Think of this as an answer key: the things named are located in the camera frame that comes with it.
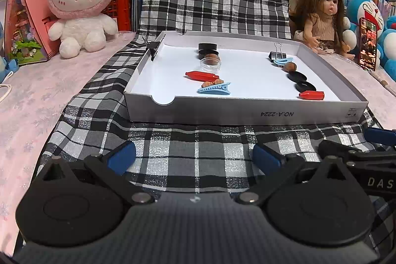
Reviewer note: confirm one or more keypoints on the black binder clip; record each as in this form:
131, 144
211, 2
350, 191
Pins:
153, 49
273, 55

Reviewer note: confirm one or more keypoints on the clear small plastic cup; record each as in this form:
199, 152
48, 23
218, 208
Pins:
211, 65

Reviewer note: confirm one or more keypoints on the white cardboard box lid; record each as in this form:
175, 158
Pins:
253, 78

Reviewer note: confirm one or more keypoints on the blue mouse plush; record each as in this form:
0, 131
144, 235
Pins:
389, 47

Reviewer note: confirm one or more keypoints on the red plastic tube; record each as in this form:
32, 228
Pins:
311, 95
201, 76

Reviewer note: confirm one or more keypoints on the blue hair clip with bears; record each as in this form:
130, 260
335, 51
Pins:
215, 89

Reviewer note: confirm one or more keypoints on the white patterned pen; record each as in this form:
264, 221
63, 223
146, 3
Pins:
383, 83

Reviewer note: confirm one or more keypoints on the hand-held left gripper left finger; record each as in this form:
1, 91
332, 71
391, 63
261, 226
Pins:
122, 156

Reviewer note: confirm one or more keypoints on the blue cat plush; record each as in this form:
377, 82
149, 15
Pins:
368, 9

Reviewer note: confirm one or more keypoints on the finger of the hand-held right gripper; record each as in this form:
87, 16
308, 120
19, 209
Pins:
335, 150
382, 135

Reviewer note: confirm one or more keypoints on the plain blue hair clip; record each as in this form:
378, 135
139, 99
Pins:
283, 62

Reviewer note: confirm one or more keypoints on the brown haired baby doll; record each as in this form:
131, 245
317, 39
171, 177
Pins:
321, 22

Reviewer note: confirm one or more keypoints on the brown hazelnut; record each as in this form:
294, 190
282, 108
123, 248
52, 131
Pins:
212, 57
290, 67

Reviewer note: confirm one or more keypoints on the pink toy dollhouse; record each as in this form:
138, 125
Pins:
24, 22

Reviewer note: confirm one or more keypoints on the small blue plush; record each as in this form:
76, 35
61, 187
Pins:
9, 67

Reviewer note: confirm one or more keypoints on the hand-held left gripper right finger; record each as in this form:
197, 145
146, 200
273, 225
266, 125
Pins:
264, 158

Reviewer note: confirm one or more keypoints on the red plastic crate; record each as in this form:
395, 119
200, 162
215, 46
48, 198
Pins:
122, 7

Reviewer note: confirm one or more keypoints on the smartphone with lit screen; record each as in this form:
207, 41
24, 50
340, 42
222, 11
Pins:
368, 44

